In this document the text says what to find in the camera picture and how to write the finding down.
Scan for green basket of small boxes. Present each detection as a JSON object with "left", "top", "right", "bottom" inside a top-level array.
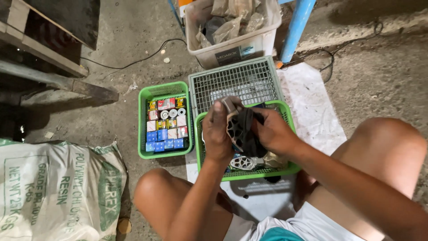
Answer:
[{"left": 138, "top": 81, "right": 195, "bottom": 160}]

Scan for white shorts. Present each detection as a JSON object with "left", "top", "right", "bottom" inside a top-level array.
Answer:
[{"left": 223, "top": 201, "right": 368, "bottom": 241}]

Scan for thin black wire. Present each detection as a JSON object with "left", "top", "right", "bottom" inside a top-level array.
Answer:
[{"left": 80, "top": 38, "right": 188, "bottom": 71}]

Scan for blue metal pole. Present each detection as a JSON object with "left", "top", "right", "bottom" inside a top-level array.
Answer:
[{"left": 280, "top": 0, "right": 317, "bottom": 64}]

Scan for white plastic storage bin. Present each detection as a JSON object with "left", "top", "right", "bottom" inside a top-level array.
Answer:
[{"left": 185, "top": 0, "right": 282, "bottom": 70}]

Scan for grey plastic mesh basket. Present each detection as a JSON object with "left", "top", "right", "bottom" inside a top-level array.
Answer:
[{"left": 188, "top": 56, "right": 285, "bottom": 118}]

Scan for white printed resin sack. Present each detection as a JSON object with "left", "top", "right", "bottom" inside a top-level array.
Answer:
[{"left": 0, "top": 138, "right": 128, "bottom": 241}]

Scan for large green plastic basket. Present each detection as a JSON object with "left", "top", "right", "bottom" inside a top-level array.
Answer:
[{"left": 194, "top": 100, "right": 301, "bottom": 182}]

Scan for person's leg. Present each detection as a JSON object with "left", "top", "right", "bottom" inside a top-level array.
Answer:
[
  {"left": 133, "top": 167, "right": 235, "bottom": 241},
  {"left": 294, "top": 116, "right": 428, "bottom": 241}
]

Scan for black cable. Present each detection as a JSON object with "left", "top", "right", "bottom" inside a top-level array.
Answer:
[{"left": 280, "top": 21, "right": 384, "bottom": 84}]

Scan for group of small boxes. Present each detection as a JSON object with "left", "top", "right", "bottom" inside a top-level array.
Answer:
[{"left": 145, "top": 97, "right": 188, "bottom": 153}]

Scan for person's left hand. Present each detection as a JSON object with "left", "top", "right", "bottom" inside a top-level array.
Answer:
[{"left": 202, "top": 100, "right": 235, "bottom": 164}]

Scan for person's left leg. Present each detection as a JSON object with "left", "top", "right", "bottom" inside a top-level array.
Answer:
[{"left": 133, "top": 167, "right": 235, "bottom": 241}]

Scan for person's right hand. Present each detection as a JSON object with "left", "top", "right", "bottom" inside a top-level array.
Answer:
[{"left": 251, "top": 107, "right": 301, "bottom": 156}]

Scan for wooden bench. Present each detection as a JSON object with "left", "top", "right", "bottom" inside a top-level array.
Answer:
[{"left": 0, "top": 0, "right": 120, "bottom": 108}]

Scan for plastic-bagged parts in bin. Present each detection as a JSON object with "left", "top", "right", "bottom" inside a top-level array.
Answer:
[{"left": 195, "top": 0, "right": 268, "bottom": 49}]

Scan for person's right leg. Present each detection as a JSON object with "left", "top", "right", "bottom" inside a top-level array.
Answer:
[{"left": 294, "top": 116, "right": 428, "bottom": 241}]

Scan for black rag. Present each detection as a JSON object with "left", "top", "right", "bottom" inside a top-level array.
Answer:
[{"left": 234, "top": 107, "right": 269, "bottom": 158}]

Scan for white sheet mat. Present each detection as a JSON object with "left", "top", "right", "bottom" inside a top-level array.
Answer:
[{"left": 185, "top": 62, "right": 348, "bottom": 223}]

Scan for silver perforated metal part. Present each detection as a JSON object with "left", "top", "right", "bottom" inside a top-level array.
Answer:
[{"left": 229, "top": 156, "right": 265, "bottom": 171}]

